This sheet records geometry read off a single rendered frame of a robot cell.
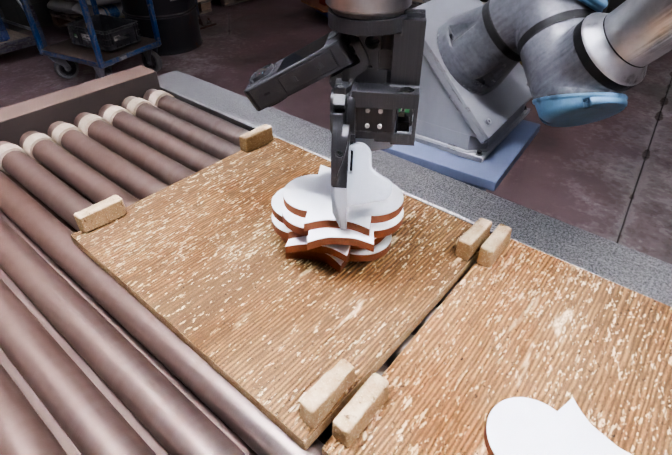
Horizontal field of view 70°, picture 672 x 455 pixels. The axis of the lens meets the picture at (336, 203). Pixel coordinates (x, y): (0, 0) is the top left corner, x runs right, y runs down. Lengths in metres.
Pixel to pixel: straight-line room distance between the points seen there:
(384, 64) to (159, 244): 0.35
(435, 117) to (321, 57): 0.50
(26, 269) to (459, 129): 0.70
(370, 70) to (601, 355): 0.35
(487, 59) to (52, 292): 0.72
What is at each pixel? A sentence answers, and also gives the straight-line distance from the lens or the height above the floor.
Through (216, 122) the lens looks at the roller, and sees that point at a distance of 0.94.
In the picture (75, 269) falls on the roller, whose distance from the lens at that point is 0.68.
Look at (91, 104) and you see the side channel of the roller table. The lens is 1.08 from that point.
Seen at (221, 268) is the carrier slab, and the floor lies 0.94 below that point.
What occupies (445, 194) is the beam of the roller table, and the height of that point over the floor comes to 0.91.
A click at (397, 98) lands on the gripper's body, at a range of 0.44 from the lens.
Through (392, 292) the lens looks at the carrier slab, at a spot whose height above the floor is 0.94.
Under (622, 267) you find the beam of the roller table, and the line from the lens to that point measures 0.69.
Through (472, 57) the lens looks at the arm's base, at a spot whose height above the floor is 1.05.
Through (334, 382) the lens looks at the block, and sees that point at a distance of 0.44.
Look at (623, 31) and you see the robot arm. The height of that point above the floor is 1.15.
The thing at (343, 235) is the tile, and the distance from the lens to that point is 0.50.
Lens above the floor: 1.33
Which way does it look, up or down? 36 degrees down
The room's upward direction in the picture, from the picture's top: straight up
